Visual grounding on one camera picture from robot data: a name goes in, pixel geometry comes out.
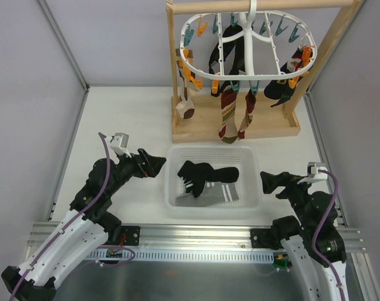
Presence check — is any white round clip hanger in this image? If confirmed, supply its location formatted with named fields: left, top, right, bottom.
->
left=179, top=1, right=318, bottom=81

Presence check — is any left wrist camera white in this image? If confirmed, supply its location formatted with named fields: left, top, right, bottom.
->
left=106, top=133, right=132, bottom=157

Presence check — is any left black mount plate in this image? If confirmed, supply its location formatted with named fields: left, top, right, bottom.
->
left=114, top=225, right=141, bottom=246

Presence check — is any green circuit board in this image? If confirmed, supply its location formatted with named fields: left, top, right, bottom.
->
left=272, top=254, right=293, bottom=272

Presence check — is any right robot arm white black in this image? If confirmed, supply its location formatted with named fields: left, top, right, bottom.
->
left=252, top=167, right=349, bottom=300

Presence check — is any black santa sock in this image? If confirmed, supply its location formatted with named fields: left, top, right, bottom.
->
left=263, top=46, right=312, bottom=108

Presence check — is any brown patterned sock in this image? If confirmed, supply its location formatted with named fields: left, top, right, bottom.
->
left=238, top=91, right=256, bottom=140

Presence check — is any black mount plate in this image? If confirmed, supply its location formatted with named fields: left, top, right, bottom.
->
left=250, top=228, right=282, bottom=250
left=114, top=225, right=141, bottom=246

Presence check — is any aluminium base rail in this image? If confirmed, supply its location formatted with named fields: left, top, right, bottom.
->
left=26, top=221, right=367, bottom=253

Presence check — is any white plastic basket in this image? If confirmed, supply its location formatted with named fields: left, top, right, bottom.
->
left=164, top=144, right=262, bottom=219

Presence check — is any white slotted cable duct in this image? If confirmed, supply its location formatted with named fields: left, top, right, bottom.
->
left=85, top=249, right=274, bottom=264

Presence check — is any orange clothes peg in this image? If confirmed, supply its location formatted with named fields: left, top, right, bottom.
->
left=186, top=75, right=203, bottom=90

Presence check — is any wooden hanging rack frame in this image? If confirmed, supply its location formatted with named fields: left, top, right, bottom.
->
left=166, top=1, right=362, bottom=144

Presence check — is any right black mount plate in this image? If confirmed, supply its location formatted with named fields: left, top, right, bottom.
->
left=250, top=228, right=282, bottom=250

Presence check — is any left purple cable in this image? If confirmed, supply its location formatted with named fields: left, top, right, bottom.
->
left=8, top=132, right=136, bottom=301

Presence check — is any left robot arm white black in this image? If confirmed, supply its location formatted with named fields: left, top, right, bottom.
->
left=1, top=149, right=166, bottom=300

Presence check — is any black blue sport sock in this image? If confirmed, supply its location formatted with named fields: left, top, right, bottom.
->
left=208, top=25, right=245, bottom=75

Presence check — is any brown cream striped sock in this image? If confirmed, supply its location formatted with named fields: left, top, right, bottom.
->
left=176, top=48, right=198, bottom=120

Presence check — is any small black sock in basket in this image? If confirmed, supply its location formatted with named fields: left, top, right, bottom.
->
left=177, top=161, right=240, bottom=198

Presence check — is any grey white-striped sock in basket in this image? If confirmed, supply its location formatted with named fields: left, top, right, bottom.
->
left=175, top=182, right=240, bottom=208

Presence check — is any teal clothes peg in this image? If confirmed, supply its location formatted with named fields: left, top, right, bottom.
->
left=249, top=81, right=260, bottom=95
left=230, top=81, right=241, bottom=93

